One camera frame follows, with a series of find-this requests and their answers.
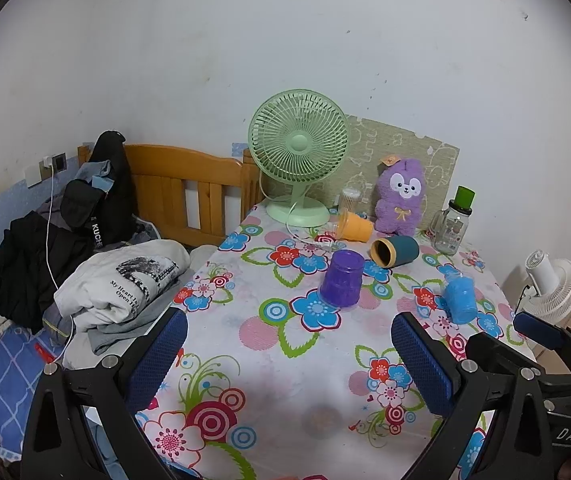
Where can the blue checkered bedsheet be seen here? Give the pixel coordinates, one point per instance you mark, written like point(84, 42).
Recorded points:
point(22, 358)

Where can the floral tablecloth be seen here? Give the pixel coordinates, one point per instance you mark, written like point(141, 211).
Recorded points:
point(272, 383)

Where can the light blue cup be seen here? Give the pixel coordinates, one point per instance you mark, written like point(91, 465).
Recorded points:
point(458, 298)

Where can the orange plastic cup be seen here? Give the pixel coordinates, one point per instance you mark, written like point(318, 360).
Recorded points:
point(353, 228)

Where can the white standing fan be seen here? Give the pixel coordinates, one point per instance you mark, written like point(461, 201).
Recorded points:
point(547, 295)

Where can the teal cup yellow rim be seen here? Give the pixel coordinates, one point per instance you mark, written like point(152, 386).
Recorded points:
point(396, 250)

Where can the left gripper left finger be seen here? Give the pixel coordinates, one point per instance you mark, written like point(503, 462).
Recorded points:
point(58, 442)

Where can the white folded t-shirt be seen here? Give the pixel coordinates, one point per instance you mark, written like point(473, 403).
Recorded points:
point(114, 287)

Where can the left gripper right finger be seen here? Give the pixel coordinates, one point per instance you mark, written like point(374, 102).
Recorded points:
point(493, 377)

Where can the purple plastic cup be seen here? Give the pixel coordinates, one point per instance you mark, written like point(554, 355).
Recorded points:
point(343, 280)

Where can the cotton swab container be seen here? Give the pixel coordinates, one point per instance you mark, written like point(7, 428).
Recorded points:
point(349, 199)

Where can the purple plush bunny toy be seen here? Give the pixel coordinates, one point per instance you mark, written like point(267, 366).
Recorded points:
point(400, 189)

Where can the green desk fan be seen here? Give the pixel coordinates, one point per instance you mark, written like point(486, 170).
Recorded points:
point(298, 137)

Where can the beige patterned board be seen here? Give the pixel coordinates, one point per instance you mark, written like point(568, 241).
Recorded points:
point(370, 143)

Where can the glass jar green lid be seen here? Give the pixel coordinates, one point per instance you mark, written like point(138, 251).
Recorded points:
point(449, 225)

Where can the black clothes pile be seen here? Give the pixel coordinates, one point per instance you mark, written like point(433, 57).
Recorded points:
point(40, 250)

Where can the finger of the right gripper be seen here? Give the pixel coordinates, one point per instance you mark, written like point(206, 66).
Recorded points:
point(547, 335)

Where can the wall power outlet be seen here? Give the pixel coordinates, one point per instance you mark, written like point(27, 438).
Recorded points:
point(50, 167)

